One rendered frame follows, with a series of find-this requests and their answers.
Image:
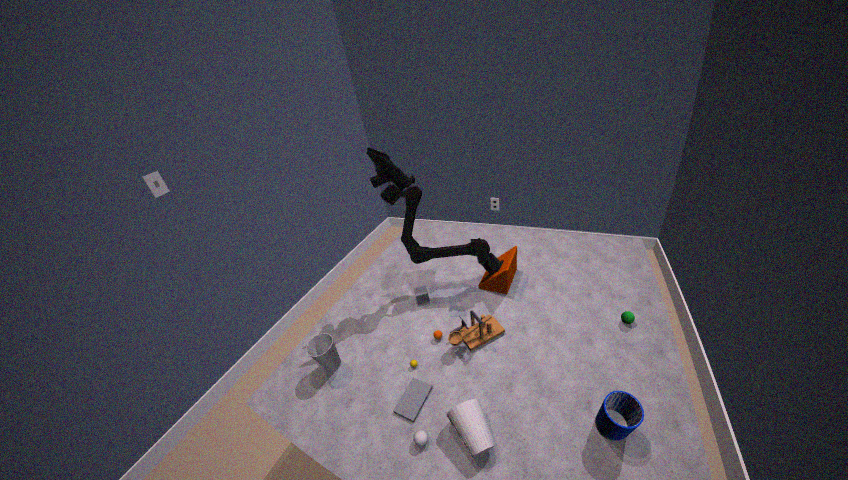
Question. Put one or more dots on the grey ball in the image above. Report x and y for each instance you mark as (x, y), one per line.
(420, 437)

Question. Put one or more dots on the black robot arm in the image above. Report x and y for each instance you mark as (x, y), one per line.
(477, 247)

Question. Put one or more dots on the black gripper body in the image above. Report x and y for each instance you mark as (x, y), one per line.
(389, 169)

